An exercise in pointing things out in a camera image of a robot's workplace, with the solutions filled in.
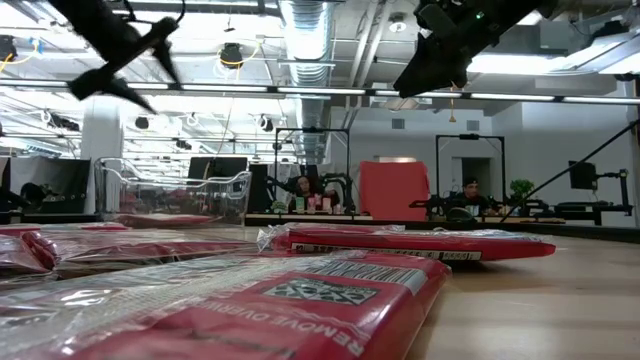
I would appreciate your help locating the seated person with cap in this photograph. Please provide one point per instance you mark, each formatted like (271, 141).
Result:
(470, 197)

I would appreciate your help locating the black computer monitor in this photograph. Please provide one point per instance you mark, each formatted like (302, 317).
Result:
(217, 167)

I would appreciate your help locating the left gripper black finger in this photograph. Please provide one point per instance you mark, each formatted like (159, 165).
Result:
(165, 57)
(125, 90)

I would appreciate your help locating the green potted plant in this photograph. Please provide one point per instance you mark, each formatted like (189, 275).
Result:
(521, 189)

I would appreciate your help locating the black ceiling lamp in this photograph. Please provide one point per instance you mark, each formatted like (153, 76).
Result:
(7, 47)

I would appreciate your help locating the black background desk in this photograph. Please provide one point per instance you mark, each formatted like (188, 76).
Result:
(590, 206)

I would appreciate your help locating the pink cups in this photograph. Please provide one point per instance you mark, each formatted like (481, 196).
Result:
(320, 204)

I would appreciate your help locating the orange-red fabric panel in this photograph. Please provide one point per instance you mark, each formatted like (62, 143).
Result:
(395, 190)

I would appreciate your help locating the black workstation frame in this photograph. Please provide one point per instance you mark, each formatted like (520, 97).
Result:
(276, 165)
(437, 170)

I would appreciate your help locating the dark partition screen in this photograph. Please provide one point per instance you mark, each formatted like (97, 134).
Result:
(55, 185)

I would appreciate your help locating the silver ventilation duct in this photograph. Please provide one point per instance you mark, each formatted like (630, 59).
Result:
(305, 50)

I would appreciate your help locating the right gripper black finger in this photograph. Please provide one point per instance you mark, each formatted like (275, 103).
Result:
(430, 70)

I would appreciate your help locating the clear plastic basket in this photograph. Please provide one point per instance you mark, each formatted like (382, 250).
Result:
(235, 200)

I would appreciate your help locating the black monitor on arm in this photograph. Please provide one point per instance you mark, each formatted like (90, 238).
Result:
(582, 175)

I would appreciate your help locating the black background robot arm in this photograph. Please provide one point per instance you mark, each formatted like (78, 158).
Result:
(20, 195)
(342, 187)

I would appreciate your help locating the green cup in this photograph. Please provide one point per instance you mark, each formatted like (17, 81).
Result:
(300, 204)

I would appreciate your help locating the long LED light bar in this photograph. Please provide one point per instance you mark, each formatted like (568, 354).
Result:
(320, 91)

